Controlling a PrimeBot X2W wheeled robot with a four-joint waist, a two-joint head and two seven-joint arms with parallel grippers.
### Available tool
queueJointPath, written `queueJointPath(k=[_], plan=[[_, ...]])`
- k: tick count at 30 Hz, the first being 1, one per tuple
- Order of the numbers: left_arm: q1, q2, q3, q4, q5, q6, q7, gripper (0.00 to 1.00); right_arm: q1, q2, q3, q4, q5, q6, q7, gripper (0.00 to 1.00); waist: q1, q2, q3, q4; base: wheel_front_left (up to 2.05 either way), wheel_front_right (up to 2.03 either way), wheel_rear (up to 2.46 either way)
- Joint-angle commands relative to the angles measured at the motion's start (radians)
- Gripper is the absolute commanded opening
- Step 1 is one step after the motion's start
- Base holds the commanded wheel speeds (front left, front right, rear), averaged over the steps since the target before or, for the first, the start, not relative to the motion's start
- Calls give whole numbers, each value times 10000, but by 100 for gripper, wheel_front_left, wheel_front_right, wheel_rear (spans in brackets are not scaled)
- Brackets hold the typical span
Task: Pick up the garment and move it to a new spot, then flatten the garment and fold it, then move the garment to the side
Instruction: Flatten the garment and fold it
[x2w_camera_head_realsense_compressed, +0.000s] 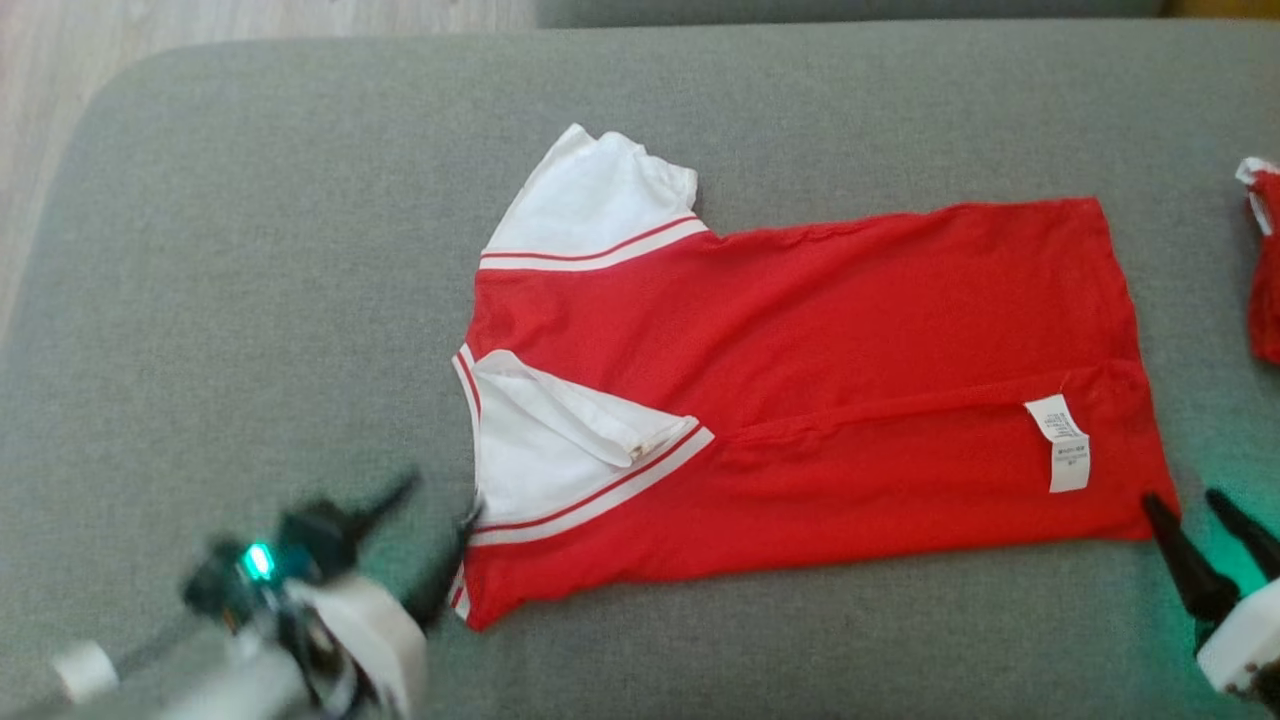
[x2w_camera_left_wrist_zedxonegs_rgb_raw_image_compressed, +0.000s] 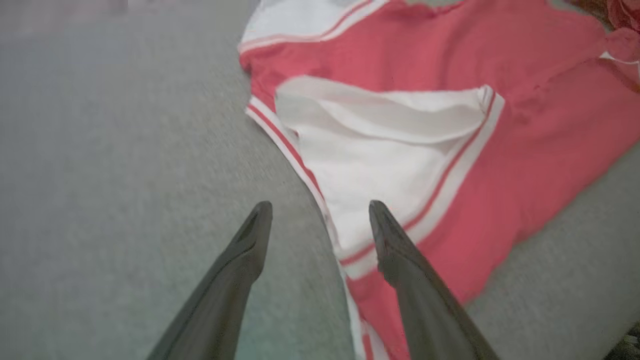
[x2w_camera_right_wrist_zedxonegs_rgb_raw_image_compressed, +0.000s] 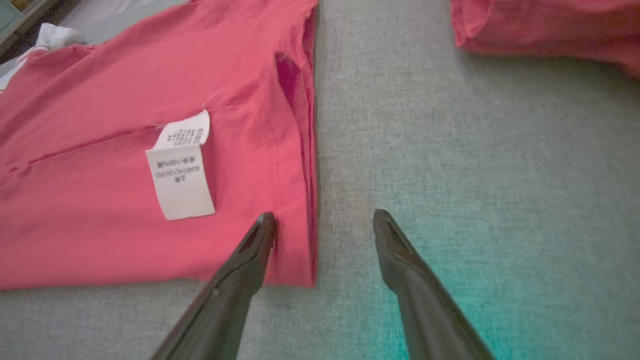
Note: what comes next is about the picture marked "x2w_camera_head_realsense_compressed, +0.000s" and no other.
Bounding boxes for red and white sports jersey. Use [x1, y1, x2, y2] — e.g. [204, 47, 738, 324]
[450, 123, 1181, 633]

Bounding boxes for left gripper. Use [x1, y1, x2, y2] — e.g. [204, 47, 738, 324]
[184, 474, 484, 720]

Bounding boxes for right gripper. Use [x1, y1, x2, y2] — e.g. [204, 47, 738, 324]
[1142, 489, 1280, 707]

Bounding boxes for large grey sofa seat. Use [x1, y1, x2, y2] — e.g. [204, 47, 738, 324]
[0, 18, 1280, 720]

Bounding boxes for small grey sofa cushion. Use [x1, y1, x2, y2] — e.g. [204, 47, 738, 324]
[535, 0, 1166, 29]

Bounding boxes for yellow sofa backrest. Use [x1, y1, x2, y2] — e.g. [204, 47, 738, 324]
[1160, 0, 1280, 21]

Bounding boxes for red shorts with white trim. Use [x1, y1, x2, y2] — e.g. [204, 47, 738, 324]
[1235, 157, 1280, 366]

